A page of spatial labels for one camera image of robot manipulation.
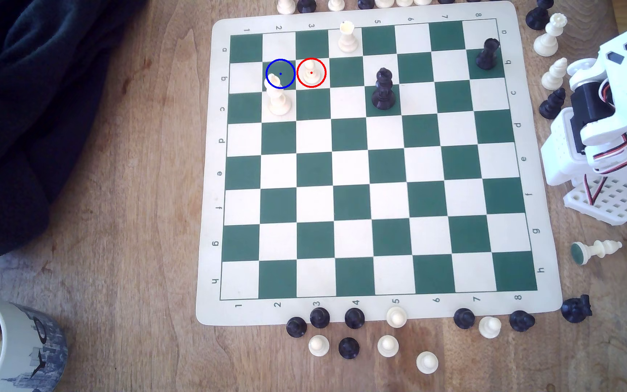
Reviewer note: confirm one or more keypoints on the black chess knight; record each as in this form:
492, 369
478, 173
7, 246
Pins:
576, 309

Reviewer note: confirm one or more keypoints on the dark navy cloth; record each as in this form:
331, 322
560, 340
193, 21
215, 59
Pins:
19, 109

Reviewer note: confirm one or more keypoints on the black chess piece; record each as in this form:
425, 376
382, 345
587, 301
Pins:
538, 17

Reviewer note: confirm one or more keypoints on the black chess pawn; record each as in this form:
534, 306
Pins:
319, 317
521, 321
349, 348
296, 327
354, 318
464, 318
366, 3

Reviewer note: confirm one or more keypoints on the black chess queen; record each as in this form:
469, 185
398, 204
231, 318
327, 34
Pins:
383, 91

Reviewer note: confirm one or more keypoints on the white chess pawn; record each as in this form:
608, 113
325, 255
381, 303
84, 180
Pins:
426, 362
490, 327
396, 317
311, 73
387, 346
318, 346
336, 4

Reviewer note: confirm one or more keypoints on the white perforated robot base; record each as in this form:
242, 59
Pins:
615, 204

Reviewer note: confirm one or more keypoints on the white chess queen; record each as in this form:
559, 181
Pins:
547, 41

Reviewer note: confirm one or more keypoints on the white mug with skyline print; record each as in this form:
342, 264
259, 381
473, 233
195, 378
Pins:
25, 348

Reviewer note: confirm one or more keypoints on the white chess bishop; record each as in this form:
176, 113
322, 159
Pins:
596, 251
554, 76

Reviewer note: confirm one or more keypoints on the green white chess board mat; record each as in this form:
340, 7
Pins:
351, 207

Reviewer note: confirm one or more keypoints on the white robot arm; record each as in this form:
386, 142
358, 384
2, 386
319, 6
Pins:
566, 155

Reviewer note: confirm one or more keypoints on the white chess king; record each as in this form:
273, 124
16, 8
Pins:
279, 102

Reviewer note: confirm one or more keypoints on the black chess rook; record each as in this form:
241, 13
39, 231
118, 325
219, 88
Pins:
487, 54

